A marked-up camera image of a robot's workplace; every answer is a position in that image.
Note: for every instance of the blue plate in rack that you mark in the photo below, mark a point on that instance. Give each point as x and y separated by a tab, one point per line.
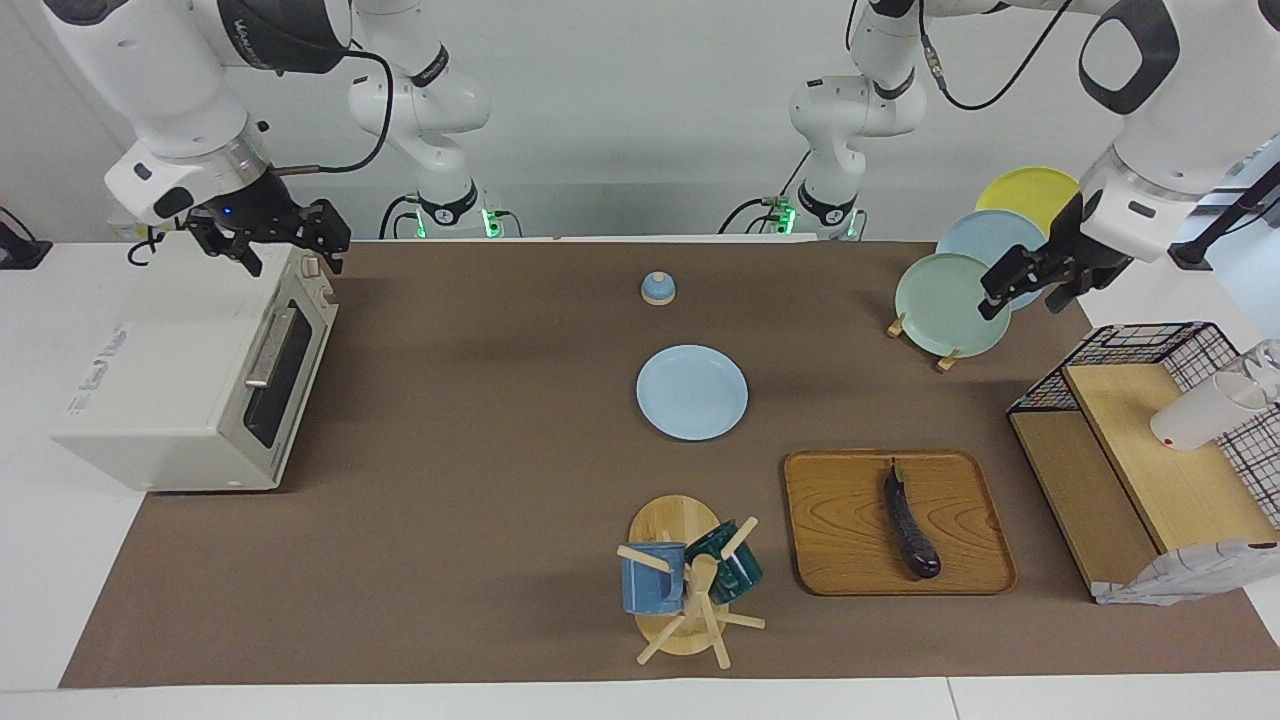
985	235

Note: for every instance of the small blue bell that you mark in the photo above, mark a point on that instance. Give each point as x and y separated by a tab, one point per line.
658	288

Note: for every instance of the wooden stepped shelf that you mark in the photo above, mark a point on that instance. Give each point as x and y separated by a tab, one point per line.
1180	480

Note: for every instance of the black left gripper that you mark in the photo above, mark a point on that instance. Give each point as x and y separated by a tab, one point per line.
1085	258

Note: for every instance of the blue mug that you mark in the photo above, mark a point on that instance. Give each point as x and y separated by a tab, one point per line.
650	585

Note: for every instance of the wooden tray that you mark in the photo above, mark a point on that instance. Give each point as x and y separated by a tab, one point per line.
840	520

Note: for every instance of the wooden mug tree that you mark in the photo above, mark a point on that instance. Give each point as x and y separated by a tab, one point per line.
670	520

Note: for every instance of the wooden plate rack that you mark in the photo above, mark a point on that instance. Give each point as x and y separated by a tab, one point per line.
896	326

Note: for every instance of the white toaster oven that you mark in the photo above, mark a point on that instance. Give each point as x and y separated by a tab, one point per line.
150	380

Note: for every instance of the grey white cloth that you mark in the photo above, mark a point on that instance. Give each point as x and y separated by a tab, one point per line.
1190	572

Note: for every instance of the white cup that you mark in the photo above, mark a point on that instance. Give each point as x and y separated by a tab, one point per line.
1195	418

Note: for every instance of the clear glass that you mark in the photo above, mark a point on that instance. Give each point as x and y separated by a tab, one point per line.
1268	355

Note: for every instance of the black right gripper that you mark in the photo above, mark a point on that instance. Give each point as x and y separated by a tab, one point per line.
255	220

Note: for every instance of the glass oven door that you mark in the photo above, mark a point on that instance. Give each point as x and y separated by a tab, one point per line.
300	390

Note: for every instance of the yellow plate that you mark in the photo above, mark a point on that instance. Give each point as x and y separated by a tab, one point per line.
1030	190

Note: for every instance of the green plate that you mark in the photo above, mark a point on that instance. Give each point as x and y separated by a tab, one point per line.
945	310

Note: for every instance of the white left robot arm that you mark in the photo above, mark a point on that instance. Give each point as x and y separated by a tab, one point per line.
1170	150

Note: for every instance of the brown table mat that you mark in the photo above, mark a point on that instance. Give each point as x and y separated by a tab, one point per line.
450	500

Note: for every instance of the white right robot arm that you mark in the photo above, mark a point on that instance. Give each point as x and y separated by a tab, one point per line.
150	70

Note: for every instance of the dark green mug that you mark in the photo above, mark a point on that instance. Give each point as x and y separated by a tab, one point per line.
742	575

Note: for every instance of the black stand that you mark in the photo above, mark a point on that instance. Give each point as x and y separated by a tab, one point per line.
1190	255

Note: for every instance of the light blue plate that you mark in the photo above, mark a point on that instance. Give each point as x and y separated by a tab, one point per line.
692	392

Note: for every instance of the black clamp base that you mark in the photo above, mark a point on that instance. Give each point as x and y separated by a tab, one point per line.
20	255

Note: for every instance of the dark purple eggplant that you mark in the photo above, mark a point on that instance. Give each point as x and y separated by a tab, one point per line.
912	530

